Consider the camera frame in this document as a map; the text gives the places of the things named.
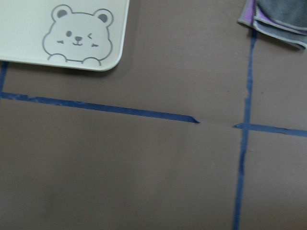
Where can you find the cream bear tray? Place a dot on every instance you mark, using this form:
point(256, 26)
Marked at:
point(77, 34)

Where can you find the grey purple folded cloth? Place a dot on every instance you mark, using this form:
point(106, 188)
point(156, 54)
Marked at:
point(285, 20)

